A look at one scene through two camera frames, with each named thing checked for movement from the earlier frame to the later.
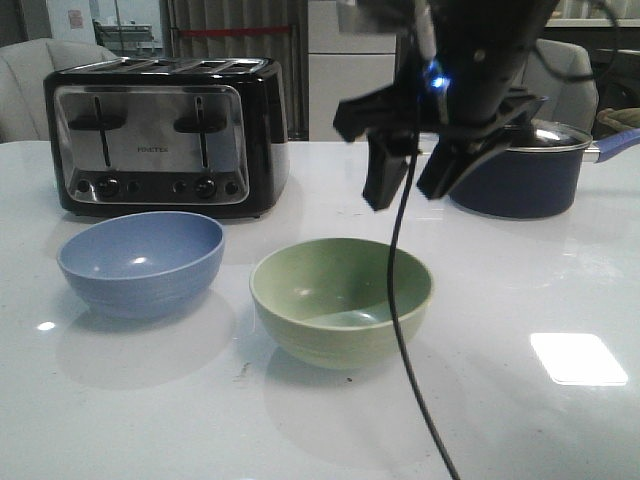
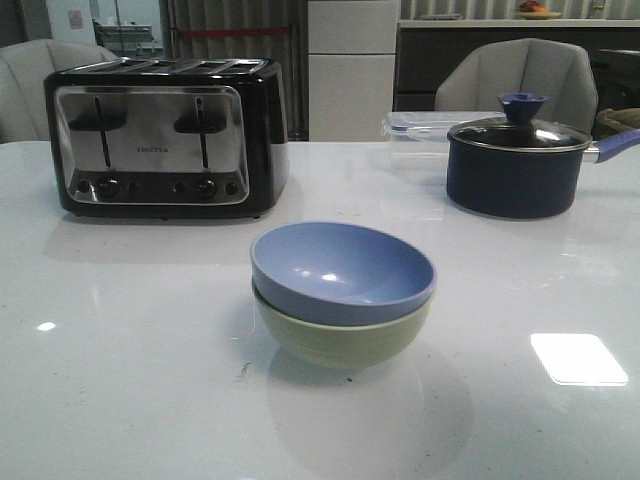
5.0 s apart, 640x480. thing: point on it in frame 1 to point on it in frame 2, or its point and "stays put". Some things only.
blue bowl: x=142 y=264 to x=340 y=273
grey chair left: x=24 y=65 stays put
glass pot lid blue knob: x=546 y=135 stays put
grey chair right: x=562 y=73 stays put
